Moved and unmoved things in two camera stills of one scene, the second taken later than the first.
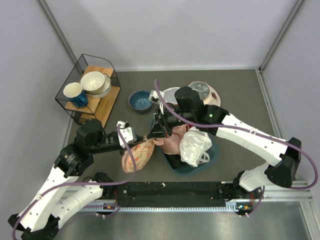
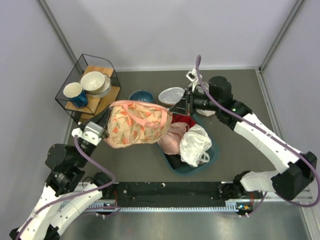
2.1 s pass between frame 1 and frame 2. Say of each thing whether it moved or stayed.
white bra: stayed
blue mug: stayed
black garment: stayed
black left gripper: moved
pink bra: stayed
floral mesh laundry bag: moved
